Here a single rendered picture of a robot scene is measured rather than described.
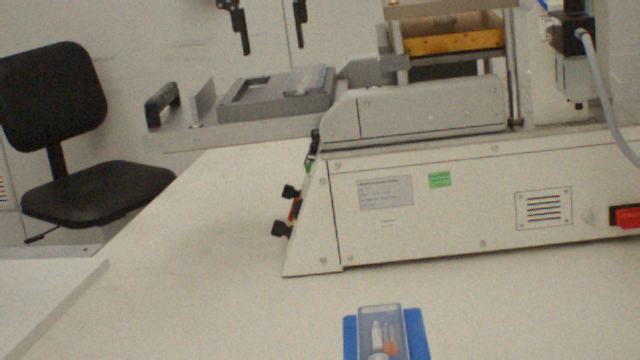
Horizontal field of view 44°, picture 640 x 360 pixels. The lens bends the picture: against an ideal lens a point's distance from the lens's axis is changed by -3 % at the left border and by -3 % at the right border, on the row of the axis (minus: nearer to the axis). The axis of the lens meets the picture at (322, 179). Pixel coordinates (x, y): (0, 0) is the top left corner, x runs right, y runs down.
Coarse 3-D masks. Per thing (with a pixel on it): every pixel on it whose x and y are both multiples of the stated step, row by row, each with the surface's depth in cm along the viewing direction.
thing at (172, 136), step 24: (192, 96) 118; (216, 96) 134; (336, 96) 123; (168, 120) 123; (192, 120) 120; (216, 120) 119; (264, 120) 115; (288, 120) 115; (312, 120) 115; (144, 144) 117; (168, 144) 117; (192, 144) 117; (216, 144) 116; (240, 144) 118
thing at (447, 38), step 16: (432, 16) 120; (448, 16) 118; (464, 16) 125; (480, 16) 123; (496, 16) 121; (416, 32) 115; (432, 32) 114; (448, 32) 112; (464, 32) 111; (480, 32) 110; (496, 32) 110; (416, 48) 111; (432, 48) 111; (448, 48) 111; (464, 48) 111; (480, 48) 111; (496, 48) 111; (416, 64) 112; (432, 64) 112
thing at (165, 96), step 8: (168, 88) 127; (176, 88) 131; (152, 96) 122; (160, 96) 122; (168, 96) 126; (176, 96) 132; (152, 104) 119; (160, 104) 121; (168, 104) 133; (176, 104) 133; (152, 112) 119; (152, 120) 119; (160, 120) 120
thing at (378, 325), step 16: (384, 304) 100; (400, 304) 100; (368, 320) 97; (384, 320) 96; (400, 320) 96; (368, 336) 93; (384, 336) 93; (400, 336) 92; (368, 352) 90; (384, 352) 89; (400, 352) 89
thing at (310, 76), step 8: (320, 64) 132; (296, 72) 128; (304, 72) 127; (312, 72) 126; (320, 72) 125; (288, 80) 122; (296, 80) 122; (304, 80) 121; (312, 80) 120; (320, 80) 119; (288, 88) 117; (296, 88) 116; (304, 88) 115
